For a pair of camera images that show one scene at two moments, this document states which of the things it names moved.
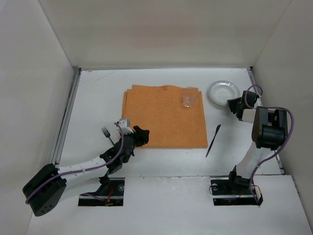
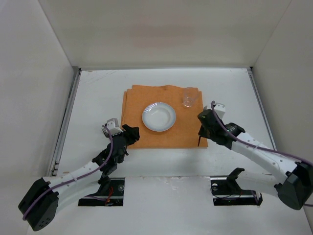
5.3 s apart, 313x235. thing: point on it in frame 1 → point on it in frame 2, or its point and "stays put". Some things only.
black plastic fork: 107,133 stays put
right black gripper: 234,105 → 205,127
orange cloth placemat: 160,109 stays put
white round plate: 220,91 → 159,116
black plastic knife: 216,130 → 199,134
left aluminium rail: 75,78 stays put
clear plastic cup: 189,96 stays put
